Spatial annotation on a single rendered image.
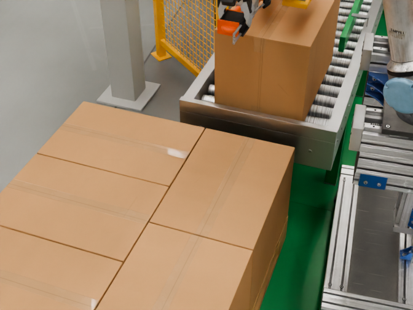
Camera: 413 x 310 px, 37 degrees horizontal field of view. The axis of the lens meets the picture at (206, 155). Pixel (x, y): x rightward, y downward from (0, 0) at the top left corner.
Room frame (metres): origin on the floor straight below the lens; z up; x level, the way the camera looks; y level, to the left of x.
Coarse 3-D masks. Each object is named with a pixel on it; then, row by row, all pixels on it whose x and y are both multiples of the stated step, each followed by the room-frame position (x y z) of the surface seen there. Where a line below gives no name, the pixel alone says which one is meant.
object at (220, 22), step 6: (228, 12) 1.85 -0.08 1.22; (234, 12) 1.85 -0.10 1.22; (240, 12) 1.85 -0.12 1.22; (222, 18) 1.81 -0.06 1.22; (228, 18) 1.81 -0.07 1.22; (234, 18) 1.81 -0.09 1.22; (240, 18) 1.81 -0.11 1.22; (222, 24) 1.80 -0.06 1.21; (228, 24) 1.79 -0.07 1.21; (234, 24) 1.78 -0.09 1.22
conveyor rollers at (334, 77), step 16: (352, 0) 3.35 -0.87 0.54; (368, 0) 3.33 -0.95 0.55; (336, 32) 2.95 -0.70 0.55; (352, 32) 2.99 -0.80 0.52; (336, 48) 2.77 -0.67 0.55; (352, 48) 2.81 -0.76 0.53; (336, 64) 2.66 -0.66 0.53; (336, 80) 2.49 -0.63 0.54; (208, 96) 2.35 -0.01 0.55; (320, 96) 2.34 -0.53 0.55; (336, 96) 2.39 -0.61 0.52; (320, 112) 2.23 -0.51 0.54
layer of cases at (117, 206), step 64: (64, 128) 2.13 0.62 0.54; (128, 128) 2.12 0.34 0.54; (192, 128) 2.12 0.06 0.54; (64, 192) 1.72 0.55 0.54; (128, 192) 1.72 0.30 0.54; (192, 192) 1.71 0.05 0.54; (256, 192) 1.71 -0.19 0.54; (0, 256) 1.40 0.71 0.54; (64, 256) 1.40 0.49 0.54; (128, 256) 1.40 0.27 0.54; (192, 256) 1.39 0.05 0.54; (256, 256) 1.47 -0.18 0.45
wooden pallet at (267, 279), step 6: (282, 234) 1.89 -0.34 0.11; (282, 240) 1.90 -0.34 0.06; (276, 246) 1.79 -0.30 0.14; (282, 246) 1.92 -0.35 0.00; (276, 252) 1.85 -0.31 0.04; (276, 258) 1.83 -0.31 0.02; (270, 264) 1.71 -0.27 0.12; (270, 270) 1.76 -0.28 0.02; (270, 276) 1.73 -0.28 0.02; (264, 282) 1.69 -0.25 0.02; (264, 288) 1.66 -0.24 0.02; (258, 294) 1.54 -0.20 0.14; (264, 294) 1.64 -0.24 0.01; (258, 300) 1.60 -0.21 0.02; (258, 306) 1.57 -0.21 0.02
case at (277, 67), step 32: (320, 0) 2.50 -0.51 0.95; (256, 32) 2.22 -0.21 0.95; (288, 32) 2.22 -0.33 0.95; (320, 32) 2.26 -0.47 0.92; (224, 64) 2.23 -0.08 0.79; (256, 64) 2.18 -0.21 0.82; (288, 64) 2.13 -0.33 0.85; (320, 64) 2.36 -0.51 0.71; (224, 96) 2.23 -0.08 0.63; (256, 96) 2.18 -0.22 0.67; (288, 96) 2.12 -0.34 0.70
